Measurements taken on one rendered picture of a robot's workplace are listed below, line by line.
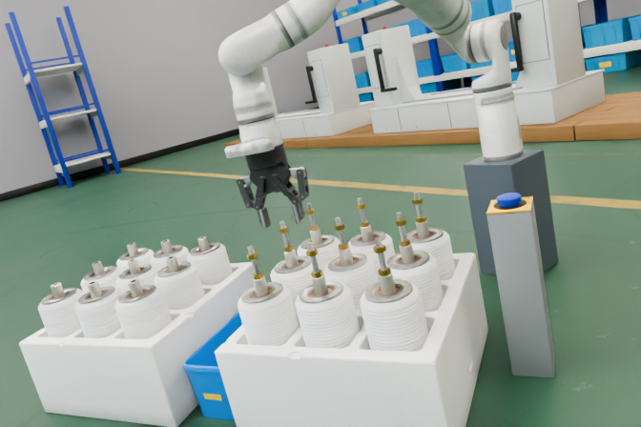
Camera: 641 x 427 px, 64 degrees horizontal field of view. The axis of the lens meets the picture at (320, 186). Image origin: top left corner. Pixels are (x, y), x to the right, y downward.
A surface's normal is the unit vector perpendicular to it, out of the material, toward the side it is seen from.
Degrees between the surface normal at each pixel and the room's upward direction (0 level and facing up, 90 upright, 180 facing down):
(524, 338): 90
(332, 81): 90
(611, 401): 0
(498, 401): 0
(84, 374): 90
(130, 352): 90
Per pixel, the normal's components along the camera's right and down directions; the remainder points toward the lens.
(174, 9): 0.57, 0.04
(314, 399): -0.41, 0.29
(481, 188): -0.79, 0.30
